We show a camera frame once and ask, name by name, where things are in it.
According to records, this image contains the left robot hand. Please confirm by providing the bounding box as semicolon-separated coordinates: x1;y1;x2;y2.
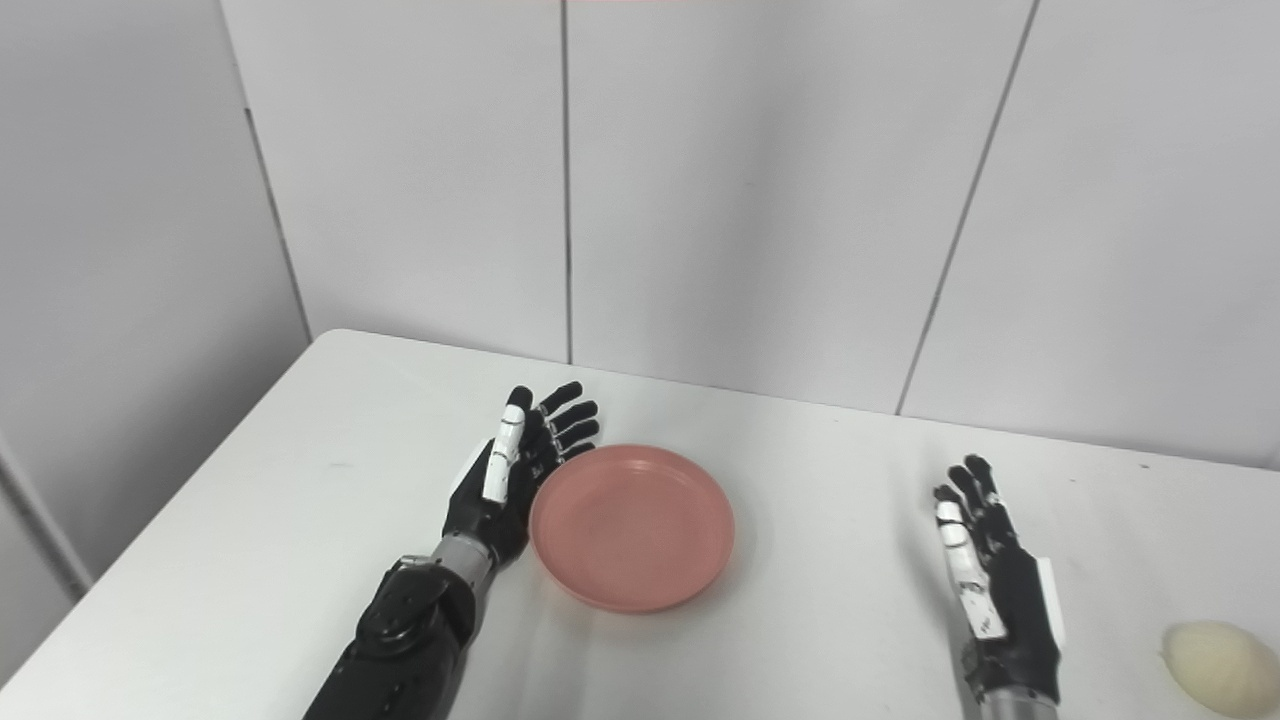
442;381;601;569

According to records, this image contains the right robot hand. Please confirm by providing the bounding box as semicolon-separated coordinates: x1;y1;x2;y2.
933;455;1066;705

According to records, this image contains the pink plate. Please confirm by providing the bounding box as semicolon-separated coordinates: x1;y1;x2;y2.
529;445;737;614

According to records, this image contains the white steamed bun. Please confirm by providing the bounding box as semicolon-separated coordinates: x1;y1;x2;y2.
1161;621;1280;718

